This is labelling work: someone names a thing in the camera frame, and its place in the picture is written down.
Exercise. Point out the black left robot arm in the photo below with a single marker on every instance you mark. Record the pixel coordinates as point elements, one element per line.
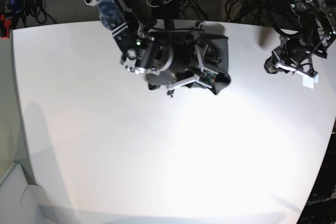
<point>315,35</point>

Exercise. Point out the dark grey t-shirt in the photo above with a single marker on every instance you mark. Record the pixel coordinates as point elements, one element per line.
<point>215,61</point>

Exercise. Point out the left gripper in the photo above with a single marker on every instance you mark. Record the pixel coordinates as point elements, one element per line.
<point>279,54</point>

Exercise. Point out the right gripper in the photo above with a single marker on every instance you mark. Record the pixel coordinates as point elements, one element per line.
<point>194,74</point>

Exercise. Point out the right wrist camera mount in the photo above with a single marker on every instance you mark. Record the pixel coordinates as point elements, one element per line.
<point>202,75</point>

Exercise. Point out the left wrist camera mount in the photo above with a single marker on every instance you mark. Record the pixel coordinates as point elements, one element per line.
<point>309,76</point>

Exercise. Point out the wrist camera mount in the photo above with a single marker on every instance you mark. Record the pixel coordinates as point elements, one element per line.
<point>309,76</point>
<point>202,75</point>

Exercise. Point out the red and black clamp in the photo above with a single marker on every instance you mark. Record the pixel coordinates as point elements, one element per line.
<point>6,26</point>

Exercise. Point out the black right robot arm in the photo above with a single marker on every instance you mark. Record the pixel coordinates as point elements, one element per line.
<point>169,57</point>

